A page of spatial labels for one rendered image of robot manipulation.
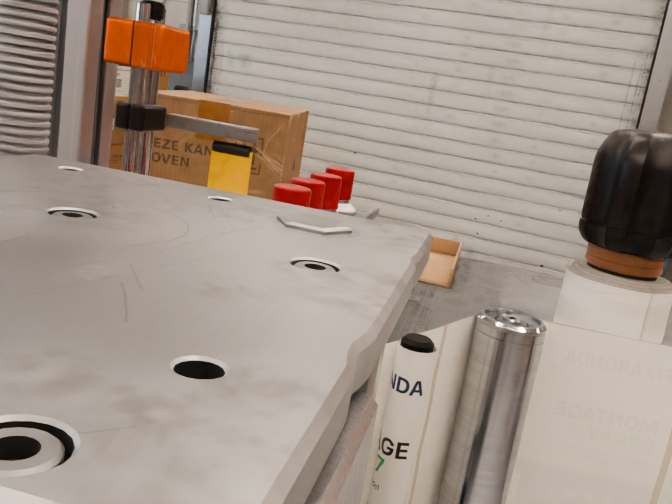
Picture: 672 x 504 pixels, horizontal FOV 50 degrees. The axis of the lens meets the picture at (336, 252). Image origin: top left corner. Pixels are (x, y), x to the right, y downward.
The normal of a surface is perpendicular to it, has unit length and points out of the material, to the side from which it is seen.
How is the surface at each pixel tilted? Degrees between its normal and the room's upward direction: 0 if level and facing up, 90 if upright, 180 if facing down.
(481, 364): 90
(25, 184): 0
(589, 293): 92
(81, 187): 0
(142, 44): 90
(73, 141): 90
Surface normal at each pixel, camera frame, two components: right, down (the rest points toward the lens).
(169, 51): 0.96, 0.20
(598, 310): -0.60, 0.09
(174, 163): -0.06, 0.22
